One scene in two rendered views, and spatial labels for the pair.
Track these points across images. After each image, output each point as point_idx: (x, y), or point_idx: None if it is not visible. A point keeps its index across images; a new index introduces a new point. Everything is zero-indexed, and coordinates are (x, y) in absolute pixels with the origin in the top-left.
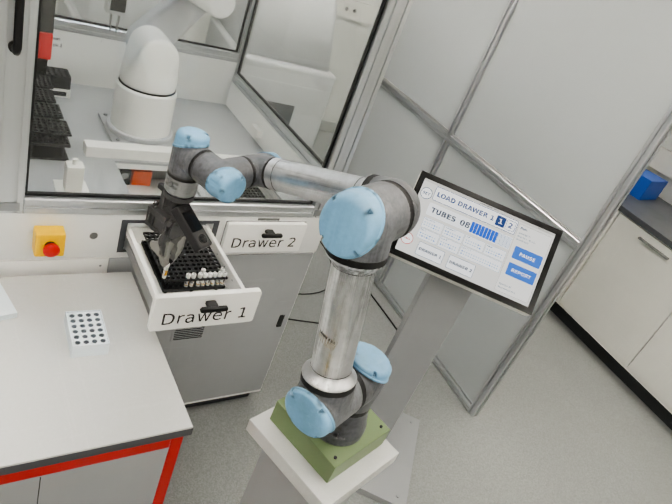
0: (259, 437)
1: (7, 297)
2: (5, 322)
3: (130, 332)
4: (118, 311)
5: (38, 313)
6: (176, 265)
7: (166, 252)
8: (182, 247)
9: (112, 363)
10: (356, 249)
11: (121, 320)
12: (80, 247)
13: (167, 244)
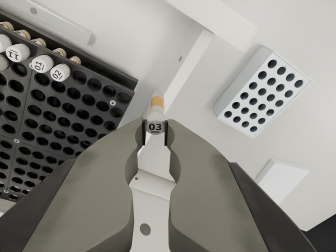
0: None
1: (260, 182)
2: (285, 157)
3: (198, 61)
4: (177, 106)
5: (251, 152)
6: (62, 123)
7: (219, 176)
8: (79, 166)
9: (276, 22)
10: None
11: (188, 90)
12: (160, 213)
13: (252, 243)
